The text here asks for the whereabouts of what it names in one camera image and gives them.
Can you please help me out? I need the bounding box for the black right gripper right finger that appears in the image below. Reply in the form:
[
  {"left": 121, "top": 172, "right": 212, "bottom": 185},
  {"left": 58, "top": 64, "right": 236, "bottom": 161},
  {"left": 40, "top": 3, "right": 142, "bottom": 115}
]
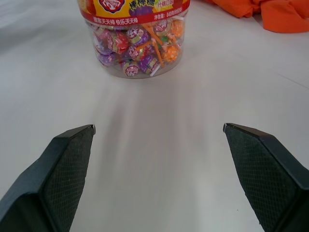
[{"left": 223, "top": 122, "right": 309, "bottom": 232}]

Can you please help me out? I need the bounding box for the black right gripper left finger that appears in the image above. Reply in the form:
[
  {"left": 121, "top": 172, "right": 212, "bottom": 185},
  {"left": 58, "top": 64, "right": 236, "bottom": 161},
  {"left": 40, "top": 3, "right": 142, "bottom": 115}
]
[{"left": 0, "top": 124, "right": 96, "bottom": 232}]

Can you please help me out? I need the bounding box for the clear plastic lollipop jar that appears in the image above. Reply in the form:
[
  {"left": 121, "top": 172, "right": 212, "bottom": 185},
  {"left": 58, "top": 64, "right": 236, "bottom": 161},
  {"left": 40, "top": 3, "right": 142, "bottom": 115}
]
[{"left": 77, "top": 0, "right": 191, "bottom": 78}]

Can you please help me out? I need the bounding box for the orange cloth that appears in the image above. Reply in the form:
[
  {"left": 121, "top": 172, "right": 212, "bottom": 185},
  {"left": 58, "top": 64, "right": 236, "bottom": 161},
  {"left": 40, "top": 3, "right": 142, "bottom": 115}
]
[{"left": 205, "top": 0, "right": 309, "bottom": 33}]

